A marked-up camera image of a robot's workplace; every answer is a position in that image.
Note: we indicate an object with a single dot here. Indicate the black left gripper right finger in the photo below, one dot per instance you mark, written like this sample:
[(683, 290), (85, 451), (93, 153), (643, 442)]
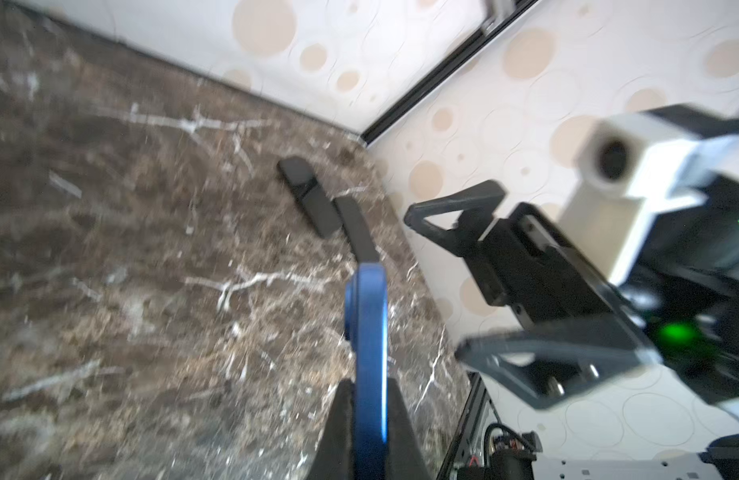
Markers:
[(404, 459)]

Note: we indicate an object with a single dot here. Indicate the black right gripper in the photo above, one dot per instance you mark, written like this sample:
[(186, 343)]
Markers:
[(543, 270)]

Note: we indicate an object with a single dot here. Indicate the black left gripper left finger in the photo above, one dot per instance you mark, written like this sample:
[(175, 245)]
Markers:
[(334, 458)]

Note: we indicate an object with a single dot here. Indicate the blue-edged phone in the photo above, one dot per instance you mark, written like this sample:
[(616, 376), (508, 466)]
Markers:
[(365, 328)]

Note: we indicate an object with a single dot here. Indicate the silver-edged black phone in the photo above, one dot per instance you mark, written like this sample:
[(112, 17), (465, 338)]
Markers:
[(356, 230)]

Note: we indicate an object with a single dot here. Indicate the black phone with pink case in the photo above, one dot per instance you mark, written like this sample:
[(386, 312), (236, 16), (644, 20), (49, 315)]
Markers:
[(310, 196)]

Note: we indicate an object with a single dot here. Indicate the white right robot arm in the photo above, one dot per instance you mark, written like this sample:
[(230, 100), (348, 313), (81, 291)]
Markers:
[(641, 269)]

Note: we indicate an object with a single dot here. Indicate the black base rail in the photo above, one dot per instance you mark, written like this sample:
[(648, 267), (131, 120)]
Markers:
[(484, 447)]

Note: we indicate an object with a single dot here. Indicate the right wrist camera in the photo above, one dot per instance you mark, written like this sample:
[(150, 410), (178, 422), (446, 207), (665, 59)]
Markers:
[(634, 167)]

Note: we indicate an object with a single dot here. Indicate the black corner frame post right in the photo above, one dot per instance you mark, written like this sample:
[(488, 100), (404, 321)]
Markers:
[(499, 16)]

